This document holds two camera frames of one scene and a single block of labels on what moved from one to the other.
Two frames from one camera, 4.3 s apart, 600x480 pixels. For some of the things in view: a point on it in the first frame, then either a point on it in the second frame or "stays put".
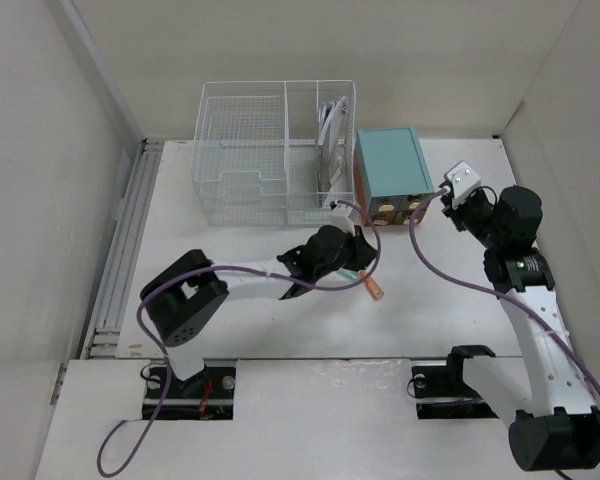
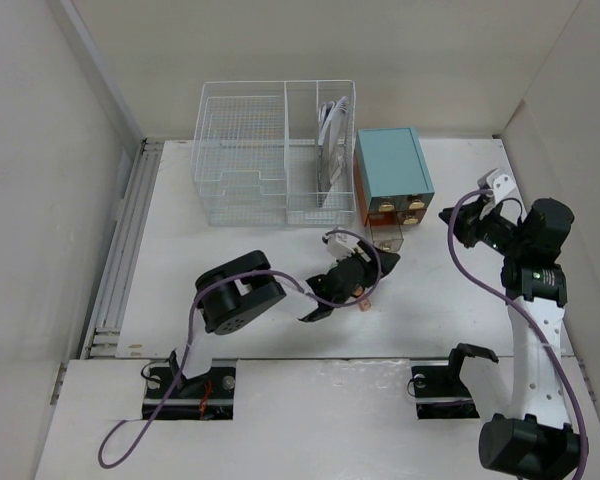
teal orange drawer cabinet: x=391 y=175 stays put
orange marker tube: x=372 y=287 -> x=358 y=291
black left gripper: x=362 y=254 -> x=369 y=268
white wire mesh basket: x=274 y=153 stays put
